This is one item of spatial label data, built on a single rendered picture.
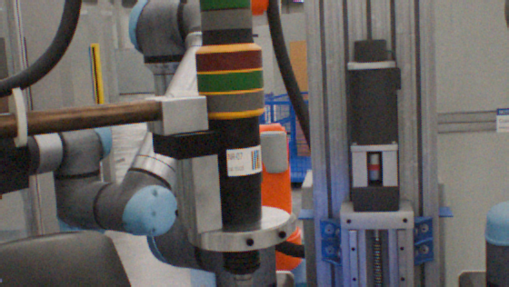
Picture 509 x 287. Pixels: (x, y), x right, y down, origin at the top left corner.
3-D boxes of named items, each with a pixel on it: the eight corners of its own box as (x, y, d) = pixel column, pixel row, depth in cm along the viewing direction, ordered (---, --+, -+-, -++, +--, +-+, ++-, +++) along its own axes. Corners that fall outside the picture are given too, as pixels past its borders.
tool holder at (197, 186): (188, 266, 39) (175, 101, 37) (144, 240, 45) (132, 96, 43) (313, 236, 43) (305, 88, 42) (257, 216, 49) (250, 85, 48)
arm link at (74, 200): (95, 247, 101) (88, 178, 100) (48, 239, 108) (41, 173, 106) (132, 233, 108) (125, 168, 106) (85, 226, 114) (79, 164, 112)
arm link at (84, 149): (118, 164, 109) (114, 113, 108) (66, 178, 100) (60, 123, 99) (86, 163, 114) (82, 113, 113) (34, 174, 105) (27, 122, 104)
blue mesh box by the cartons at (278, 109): (252, 190, 724) (246, 100, 709) (292, 167, 837) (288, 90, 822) (328, 192, 688) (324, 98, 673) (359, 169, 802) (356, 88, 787)
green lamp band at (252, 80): (216, 94, 40) (214, 74, 40) (186, 91, 44) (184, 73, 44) (276, 87, 42) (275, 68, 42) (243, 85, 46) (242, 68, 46)
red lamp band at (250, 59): (214, 72, 40) (214, 52, 40) (184, 72, 44) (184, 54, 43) (275, 67, 42) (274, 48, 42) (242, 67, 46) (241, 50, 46)
